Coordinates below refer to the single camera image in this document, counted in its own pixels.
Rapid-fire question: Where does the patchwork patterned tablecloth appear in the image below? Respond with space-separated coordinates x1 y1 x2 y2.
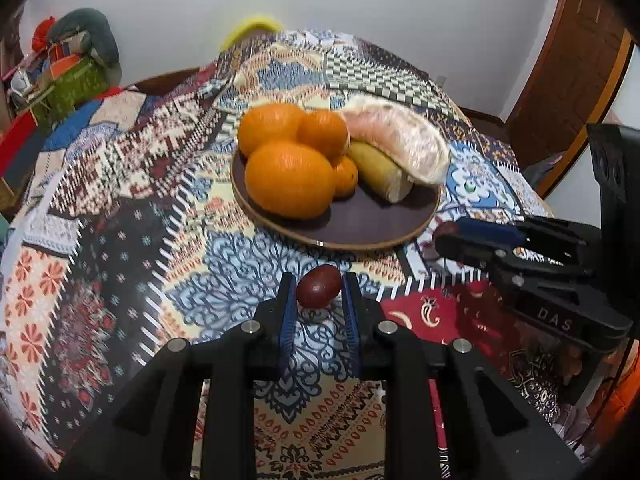
0 29 557 480

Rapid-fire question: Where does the yellow banana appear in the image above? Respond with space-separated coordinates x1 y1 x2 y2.
346 141 415 205

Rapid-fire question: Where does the person's orange clothing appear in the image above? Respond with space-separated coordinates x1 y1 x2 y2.
595 345 640 453

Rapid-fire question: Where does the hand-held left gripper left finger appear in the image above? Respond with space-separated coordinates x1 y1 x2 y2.
57 272 299 480

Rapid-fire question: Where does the small orange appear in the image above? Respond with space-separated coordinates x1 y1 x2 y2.
330 156 360 198

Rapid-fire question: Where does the medium orange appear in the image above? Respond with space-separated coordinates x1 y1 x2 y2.
297 109 351 160

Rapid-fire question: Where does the green patterned box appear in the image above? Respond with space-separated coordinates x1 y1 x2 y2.
30 57 112 122

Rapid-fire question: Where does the brown wooden door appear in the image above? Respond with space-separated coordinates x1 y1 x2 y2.
505 0 637 197

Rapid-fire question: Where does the peeled pomelo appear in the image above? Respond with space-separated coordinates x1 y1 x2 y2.
341 95 451 187

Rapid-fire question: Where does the red flower decoration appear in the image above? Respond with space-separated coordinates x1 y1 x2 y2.
31 15 56 51

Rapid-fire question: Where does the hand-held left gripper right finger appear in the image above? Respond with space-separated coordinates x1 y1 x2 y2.
341 272 587 480

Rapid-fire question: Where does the large orange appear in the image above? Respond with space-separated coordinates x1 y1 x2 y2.
244 140 336 220
237 103 306 159

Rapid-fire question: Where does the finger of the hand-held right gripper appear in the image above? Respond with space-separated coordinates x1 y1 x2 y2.
433 232 598 291
456 216 590 263

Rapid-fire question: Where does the white round object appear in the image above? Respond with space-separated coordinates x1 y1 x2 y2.
9 67 31 99

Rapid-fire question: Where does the dark brown round plate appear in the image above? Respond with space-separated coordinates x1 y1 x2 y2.
231 152 442 251

